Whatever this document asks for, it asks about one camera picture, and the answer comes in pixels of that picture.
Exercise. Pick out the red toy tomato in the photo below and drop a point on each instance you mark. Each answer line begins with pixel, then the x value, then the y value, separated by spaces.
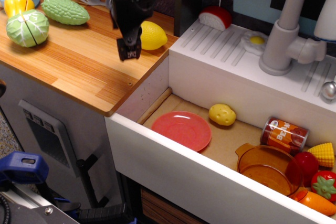
pixel 323 184

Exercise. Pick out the orange toy carrot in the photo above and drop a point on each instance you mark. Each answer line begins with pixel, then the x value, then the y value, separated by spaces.
pixel 315 202

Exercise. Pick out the orange toy bean can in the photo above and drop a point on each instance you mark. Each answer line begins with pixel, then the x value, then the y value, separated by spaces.
pixel 284 136

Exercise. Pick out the transparent orange toy pot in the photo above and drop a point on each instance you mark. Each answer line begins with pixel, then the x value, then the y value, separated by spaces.
pixel 270 167

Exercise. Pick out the grey toy faucet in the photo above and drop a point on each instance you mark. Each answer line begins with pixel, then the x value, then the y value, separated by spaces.
pixel 284 44

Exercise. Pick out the red toy apple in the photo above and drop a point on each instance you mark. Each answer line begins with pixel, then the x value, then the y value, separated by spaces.
pixel 309 166

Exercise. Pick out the toy fried egg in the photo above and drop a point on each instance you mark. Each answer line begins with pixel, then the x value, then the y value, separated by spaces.
pixel 254 42

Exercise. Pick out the grey toy oven door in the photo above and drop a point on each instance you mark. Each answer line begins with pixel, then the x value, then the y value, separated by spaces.
pixel 68 175

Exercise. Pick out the yellow toy lemon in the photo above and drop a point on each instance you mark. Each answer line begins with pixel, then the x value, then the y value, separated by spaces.
pixel 153 36

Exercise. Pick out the pink plastic plate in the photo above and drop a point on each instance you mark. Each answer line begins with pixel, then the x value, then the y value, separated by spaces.
pixel 185 128

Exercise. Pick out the white bottle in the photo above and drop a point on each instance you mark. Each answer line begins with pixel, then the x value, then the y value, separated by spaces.
pixel 325 26

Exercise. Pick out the green toy bitter gourd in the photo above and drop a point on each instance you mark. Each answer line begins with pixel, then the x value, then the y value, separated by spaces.
pixel 65 11

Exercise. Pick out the yellow toy corn piece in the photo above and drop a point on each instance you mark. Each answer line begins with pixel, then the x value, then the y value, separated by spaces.
pixel 324 154

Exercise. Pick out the yellow toy potato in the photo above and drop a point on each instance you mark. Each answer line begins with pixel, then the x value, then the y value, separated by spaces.
pixel 222 114

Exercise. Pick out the blue clamp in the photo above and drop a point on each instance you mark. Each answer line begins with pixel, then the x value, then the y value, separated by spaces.
pixel 23 168

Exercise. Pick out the yellow toy bell pepper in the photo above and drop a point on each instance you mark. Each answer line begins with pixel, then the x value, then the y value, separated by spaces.
pixel 15 7

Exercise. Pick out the green toy cabbage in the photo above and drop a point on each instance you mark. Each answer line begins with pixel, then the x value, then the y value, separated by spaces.
pixel 28 29

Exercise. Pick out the silver round knob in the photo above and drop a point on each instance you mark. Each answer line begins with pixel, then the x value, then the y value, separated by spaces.
pixel 328 90

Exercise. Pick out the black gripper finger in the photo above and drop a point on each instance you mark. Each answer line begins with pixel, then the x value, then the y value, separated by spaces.
pixel 128 52

